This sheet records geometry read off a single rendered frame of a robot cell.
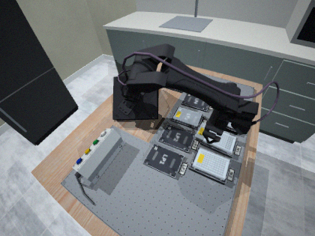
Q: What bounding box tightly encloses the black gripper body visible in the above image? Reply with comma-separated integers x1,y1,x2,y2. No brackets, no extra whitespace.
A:
202,110,228,139

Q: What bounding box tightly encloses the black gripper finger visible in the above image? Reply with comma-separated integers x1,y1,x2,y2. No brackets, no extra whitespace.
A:
203,135,221,144

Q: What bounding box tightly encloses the white button panel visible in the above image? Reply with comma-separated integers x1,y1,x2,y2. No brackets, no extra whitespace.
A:
72,128,126,204

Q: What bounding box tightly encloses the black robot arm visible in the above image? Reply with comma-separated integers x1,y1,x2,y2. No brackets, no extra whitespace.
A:
118,43,259,135

